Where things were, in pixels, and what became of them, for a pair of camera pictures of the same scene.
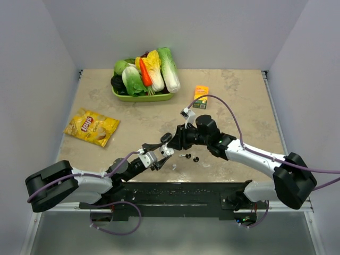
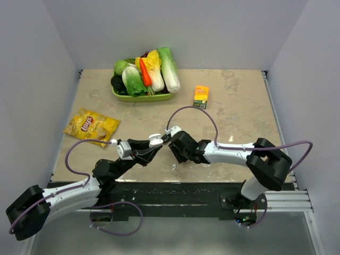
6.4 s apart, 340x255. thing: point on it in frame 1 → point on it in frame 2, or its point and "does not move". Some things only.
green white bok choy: (134, 83) does not move
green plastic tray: (157, 98) does not move
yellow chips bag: (92, 127) does not move
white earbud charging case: (166, 151) → (155, 139)
